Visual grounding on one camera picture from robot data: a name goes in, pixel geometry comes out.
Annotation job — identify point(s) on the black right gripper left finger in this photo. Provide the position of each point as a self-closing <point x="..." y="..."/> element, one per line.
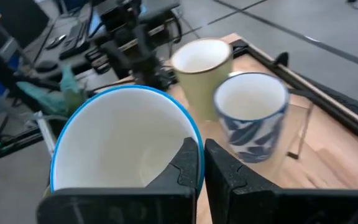
<point x="120" y="205"/>

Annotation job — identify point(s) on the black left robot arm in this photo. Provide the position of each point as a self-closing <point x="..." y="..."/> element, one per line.
<point x="145" y="59"/>

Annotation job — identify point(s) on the olive green mug gold rim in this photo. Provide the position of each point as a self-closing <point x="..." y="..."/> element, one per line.
<point x="200" y="87"/>

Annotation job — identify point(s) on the black table frame rail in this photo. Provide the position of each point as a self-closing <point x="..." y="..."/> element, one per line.
<point x="322" y="93"/>

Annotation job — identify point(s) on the green leafy plant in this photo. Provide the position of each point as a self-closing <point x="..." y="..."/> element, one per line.
<point x="51" y="99"/>

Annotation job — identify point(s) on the white aluminium profile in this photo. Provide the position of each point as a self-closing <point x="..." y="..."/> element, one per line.
<point x="47" y="133"/>

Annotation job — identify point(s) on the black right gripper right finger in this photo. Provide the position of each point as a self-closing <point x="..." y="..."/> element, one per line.
<point x="259" y="205"/>

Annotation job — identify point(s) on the blue white patterned mug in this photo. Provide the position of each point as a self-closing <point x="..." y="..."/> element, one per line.
<point x="250" y="133"/>

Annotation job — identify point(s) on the black computer mouse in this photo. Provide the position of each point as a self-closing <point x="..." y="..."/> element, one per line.
<point x="46" y="66"/>

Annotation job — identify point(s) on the green patterned mug blue rim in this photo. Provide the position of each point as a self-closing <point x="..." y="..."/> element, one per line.
<point x="120" y="140"/>

